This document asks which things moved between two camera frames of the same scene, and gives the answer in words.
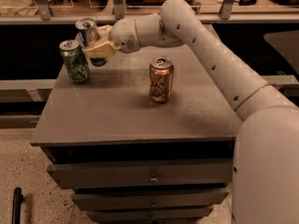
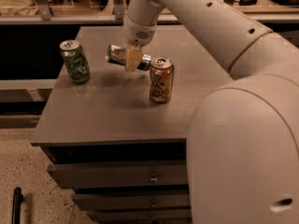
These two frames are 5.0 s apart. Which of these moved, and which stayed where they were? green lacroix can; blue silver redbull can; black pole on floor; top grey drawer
Moved: blue silver redbull can
Stayed: green lacroix can; black pole on floor; top grey drawer
